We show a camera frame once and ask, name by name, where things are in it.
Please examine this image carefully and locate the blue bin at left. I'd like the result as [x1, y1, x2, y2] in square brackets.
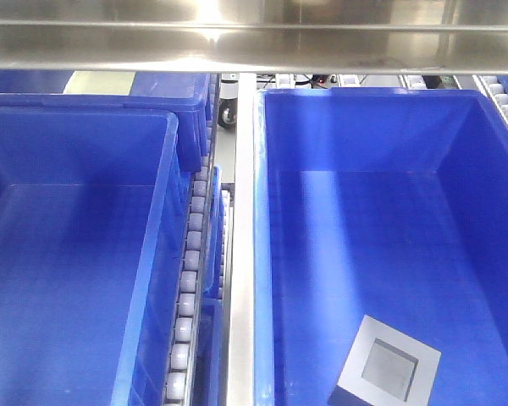
[0, 107, 188, 405]

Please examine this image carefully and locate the large blue target bin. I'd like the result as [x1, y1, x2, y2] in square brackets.
[253, 88, 508, 405]

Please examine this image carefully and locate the steel divider rail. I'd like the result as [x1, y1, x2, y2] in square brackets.
[225, 73, 257, 405]

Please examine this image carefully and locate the white roller conveyor track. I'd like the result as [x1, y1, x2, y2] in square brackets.
[163, 74, 218, 405]

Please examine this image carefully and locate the stainless steel shelf beam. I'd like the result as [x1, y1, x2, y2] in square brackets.
[0, 1, 508, 74]

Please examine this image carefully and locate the white roller track right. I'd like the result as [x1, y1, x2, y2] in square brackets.
[472, 75, 508, 127]

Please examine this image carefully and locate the black caster wheel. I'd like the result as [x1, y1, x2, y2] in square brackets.
[218, 98, 238, 129]

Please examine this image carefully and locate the gray hollow cube base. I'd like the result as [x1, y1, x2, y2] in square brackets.
[328, 315, 441, 405]

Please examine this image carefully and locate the blue bin behind left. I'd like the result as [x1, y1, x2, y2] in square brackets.
[0, 69, 211, 172]

